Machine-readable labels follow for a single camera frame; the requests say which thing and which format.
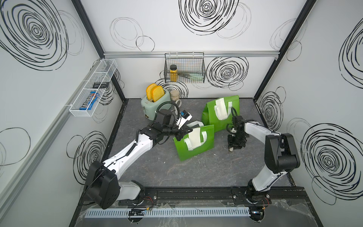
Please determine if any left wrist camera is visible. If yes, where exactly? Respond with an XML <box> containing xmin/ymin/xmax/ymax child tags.
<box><xmin>176</xmin><ymin>110</ymin><xmax>192</xmax><ymax>129</ymax></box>

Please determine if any mint green toaster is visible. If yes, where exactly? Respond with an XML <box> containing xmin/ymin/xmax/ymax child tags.
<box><xmin>141</xmin><ymin>90</ymin><xmax>171</xmax><ymax>120</ymax></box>

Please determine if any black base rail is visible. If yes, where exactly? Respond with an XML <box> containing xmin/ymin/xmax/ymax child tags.
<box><xmin>79</xmin><ymin>186</ymin><xmax>308</xmax><ymax>209</ymax></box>

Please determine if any grey slotted cable duct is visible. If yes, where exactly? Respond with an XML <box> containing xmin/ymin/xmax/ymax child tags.
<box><xmin>85</xmin><ymin>207</ymin><xmax>251</xmax><ymax>218</ymax></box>

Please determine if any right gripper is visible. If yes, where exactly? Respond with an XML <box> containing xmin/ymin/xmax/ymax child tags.
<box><xmin>227</xmin><ymin>132</ymin><xmax>247</xmax><ymax>148</ymax></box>

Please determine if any right toast slice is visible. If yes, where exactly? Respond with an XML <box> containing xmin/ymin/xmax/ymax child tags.
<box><xmin>151</xmin><ymin>86</ymin><xmax>165</xmax><ymax>102</ymax></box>

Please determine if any toast slice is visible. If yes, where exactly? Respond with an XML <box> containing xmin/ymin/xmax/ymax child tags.
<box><xmin>151</xmin><ymin>86</ymin><xmax>165</xmax><ymax>102</ymax></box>
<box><xmin>146</xmin><ymin>83</ymin><xmax>157</xmax><ymax>100</ymax></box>

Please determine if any blue candy packet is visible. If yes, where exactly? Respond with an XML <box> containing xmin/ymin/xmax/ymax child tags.
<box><xmin>79</xmin><ymin>91</ymin><xmax>99</xmax><ymax>111</ymax></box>

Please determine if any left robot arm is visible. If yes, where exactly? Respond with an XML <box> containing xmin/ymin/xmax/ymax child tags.
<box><xmin>83</xmin><ymin>109</ymin><xmax>192</xmax><ymax>210</ymax></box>

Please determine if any black wire wall basket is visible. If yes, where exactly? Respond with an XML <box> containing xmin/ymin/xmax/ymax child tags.
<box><xmin>164</xmin><ymin>52</ymin><xmax>206</xmax><ymax>84</ymax></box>

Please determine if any yellow juice bottle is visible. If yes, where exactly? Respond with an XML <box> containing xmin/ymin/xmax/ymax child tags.
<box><xmin>170</xmin><ymin>64</ymin><xmax>178</xmax><ymax>82</ymax></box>

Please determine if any white wire wall shelf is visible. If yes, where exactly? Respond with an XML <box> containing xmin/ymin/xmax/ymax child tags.
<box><xmin>69</xmin><ymin>59</ymin><xmax>117</xmax><ymax>117</ymax></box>

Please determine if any green tote bag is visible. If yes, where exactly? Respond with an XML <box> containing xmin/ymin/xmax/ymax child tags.
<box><xmin>173</xmin><ymin>121</ymin><xmax>215</xmax><ymax>161</ymax></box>
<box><xmin>201</xmin><ymin>96</ymin><xmax>240</xmax><ymax>132</ymax></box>

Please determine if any left toast slice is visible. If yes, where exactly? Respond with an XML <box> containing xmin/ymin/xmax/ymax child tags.
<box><xmin>146</xmin><ymin>83</ymin><xmax>157</xmax><ymax>100</ymax></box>

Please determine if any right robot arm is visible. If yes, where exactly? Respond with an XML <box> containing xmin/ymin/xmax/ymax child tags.
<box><xmin>226</xmin><ymin>116</ymin><xmax>300</xmax><ymax>204</ymax></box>

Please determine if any small black box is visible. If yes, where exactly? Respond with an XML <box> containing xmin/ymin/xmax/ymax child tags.
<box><xmin>93</xmin><ymin>82</ymin><xmax>109</xmax><ymax>89</ymax></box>

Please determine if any beige lidded jar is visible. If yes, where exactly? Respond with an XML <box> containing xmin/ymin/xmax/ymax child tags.
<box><xmin>170</xmin><ymin>89</ymin><xmax>182</xmax><ymax>107</ymax></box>

